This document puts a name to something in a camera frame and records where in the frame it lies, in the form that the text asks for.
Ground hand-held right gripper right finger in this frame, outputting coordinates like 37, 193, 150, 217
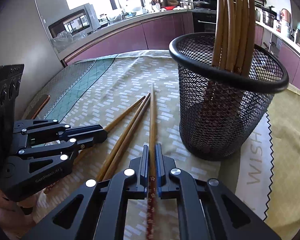
154, 144, 282, 240

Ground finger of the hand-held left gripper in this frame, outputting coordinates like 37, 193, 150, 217
17, 135, 108, 167
14, 119, 108, 141

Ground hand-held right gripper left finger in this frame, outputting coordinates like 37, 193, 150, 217
22, 144, 150, 240

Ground black mesh holder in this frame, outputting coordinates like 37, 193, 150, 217
169, 33, 289, 161

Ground person's left hand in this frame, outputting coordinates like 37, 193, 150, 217
0, 186, 39, 240

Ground dark smartphone copper edge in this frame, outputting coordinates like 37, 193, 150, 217
31, 94, 50, 119

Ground patchwork printed tablecloth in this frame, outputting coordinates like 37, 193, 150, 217
22, 49, 300, 240

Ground grey refrigerator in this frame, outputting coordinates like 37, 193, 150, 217
0, 0, 65, 110

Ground clear plastic bag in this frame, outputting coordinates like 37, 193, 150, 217
52, 30, 74, 53

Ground pink base cabinets with sink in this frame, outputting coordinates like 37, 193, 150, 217
62, 12, 194, 65

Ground white countertop oven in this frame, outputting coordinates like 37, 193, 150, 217
48, 3, 100, 40

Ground black built-in oven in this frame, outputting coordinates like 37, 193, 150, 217
192, 12, 217, 33

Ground dark wok with lid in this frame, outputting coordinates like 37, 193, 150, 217
192, 0, 210, 9

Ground pink base cabinets white end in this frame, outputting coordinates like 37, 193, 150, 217
255, 25, 300, 88

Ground steel stock pot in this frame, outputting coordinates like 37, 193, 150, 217
262, 10, 275, 27

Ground pink kettle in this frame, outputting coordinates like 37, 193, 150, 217
280, 8, 293, 23

